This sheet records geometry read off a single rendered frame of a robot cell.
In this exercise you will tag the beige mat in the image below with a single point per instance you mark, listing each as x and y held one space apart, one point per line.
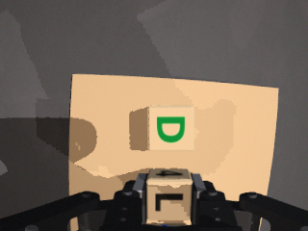
234 132

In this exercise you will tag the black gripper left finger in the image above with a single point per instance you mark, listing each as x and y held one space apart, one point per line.
126 212

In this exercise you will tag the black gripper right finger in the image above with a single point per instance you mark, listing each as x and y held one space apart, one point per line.
214 213

